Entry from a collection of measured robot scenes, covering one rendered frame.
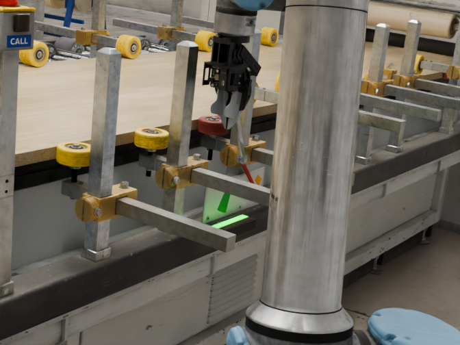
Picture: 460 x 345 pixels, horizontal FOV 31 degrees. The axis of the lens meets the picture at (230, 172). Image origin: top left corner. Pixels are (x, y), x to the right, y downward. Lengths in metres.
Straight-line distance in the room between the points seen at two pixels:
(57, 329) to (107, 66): 0.55
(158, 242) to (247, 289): 0.99
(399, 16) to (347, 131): 3.28
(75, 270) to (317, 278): 0.71
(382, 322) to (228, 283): 1.52
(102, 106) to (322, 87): 0.67
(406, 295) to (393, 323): 2.41
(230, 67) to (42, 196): 0.51
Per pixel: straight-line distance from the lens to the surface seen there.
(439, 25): 4.30
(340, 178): 1.12
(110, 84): 1.66
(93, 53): 3.24
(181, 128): 1.87
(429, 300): 3.63
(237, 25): 1.81
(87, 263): 1.75
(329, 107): 1.10
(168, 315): 2.51
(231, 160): 2.08
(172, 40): 3.59
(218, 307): 2.70
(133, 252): 1.82
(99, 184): 1.71
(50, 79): 2.57
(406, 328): 1.23
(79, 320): 1.83
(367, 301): 3.51
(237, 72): 1.83
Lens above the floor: 1.38
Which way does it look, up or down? 16 degrees down
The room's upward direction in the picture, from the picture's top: 6 degrees clockwise
